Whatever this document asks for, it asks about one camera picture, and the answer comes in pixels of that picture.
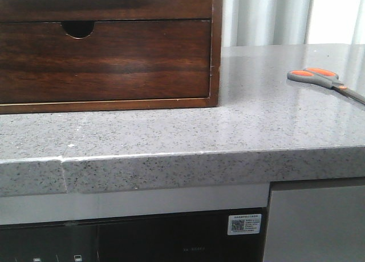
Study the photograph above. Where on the dark wooden drawer cabinet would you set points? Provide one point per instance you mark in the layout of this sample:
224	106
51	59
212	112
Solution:
77	17

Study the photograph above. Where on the dark wooden drawer front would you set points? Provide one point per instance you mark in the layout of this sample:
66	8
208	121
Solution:
119	60

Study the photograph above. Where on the black built-in appliance front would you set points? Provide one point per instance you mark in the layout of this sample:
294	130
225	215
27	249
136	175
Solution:
190	236

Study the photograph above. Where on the white QR code sticker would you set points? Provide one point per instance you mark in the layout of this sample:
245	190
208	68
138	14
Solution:
244	224

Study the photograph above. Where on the white pleated curtain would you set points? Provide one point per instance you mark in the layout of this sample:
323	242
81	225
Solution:
292	22

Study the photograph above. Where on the grey cabinet door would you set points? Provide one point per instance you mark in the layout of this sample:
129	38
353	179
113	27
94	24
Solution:
316	221

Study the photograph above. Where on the grey orange handled scissors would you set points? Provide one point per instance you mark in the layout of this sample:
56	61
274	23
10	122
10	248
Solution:
326	79

